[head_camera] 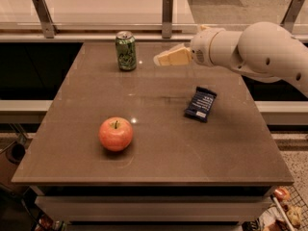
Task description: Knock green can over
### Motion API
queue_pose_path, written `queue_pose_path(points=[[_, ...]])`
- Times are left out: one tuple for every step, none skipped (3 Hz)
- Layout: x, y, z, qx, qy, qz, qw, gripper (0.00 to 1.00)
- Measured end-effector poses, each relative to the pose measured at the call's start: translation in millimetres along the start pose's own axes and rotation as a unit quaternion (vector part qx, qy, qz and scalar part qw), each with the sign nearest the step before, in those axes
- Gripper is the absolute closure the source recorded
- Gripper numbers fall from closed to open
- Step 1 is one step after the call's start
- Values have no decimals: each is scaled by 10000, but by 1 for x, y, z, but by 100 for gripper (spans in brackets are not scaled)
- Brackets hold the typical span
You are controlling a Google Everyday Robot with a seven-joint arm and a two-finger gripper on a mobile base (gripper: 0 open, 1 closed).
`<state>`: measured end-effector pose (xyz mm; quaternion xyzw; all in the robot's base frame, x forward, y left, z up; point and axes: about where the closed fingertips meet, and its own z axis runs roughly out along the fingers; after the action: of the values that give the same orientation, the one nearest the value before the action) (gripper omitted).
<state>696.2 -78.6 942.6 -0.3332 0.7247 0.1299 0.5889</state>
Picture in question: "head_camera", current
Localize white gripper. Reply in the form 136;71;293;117
153;24;224;66

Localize green soda can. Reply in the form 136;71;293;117
115;31;137;71

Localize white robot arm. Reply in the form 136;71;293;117
154;22;308;96

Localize blue snack bar wrapper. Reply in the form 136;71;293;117
185;87;217;122

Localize red apple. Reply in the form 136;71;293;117
98;117;133;152

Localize dark round bin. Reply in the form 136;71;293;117
6;143;25;165

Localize snack packets under table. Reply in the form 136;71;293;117
32;215;66;231

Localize left metal railing bracket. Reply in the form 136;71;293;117
32;0;57;39

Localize wire basket with snacks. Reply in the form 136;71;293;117
255;186;308;231

